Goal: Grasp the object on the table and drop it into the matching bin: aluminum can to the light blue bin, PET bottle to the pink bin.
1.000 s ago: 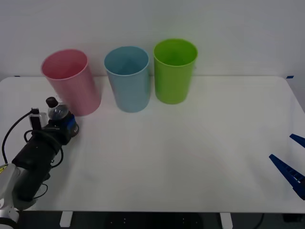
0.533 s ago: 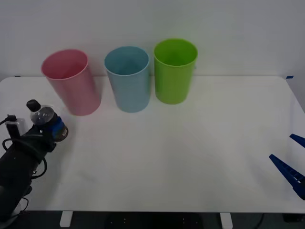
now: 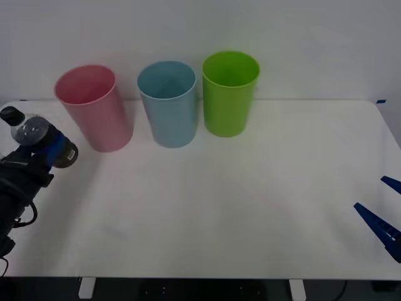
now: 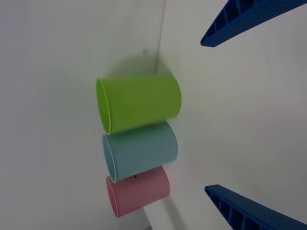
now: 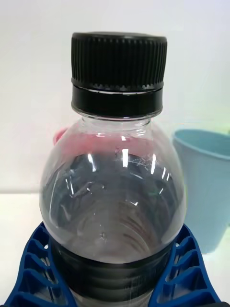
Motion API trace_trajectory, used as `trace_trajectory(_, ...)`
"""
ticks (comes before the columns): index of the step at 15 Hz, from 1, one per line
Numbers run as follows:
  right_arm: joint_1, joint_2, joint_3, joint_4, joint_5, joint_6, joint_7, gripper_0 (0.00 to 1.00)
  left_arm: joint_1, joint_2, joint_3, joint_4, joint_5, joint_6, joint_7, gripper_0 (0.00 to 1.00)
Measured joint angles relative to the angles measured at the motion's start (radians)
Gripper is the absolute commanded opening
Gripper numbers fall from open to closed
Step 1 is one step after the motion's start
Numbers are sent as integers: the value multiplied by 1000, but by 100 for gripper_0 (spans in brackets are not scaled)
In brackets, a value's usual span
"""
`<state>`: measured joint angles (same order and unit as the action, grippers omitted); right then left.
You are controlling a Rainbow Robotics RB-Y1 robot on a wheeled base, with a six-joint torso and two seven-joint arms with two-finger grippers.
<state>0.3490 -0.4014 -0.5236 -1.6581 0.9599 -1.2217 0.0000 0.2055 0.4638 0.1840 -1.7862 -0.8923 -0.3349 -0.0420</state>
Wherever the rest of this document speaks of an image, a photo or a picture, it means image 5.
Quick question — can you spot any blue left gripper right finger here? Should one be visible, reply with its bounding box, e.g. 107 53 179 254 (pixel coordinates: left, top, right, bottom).
150 223 222 307

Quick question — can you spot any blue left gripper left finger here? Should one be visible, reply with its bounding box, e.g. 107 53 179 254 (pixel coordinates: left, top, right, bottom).
4 221 78 307

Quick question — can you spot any clear bottle with black cap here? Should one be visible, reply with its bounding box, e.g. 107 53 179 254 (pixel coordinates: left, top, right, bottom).
39 32 187 307

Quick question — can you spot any pale blue plastic bin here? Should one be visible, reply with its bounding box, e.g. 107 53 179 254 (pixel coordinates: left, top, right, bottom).
172 129 230 255

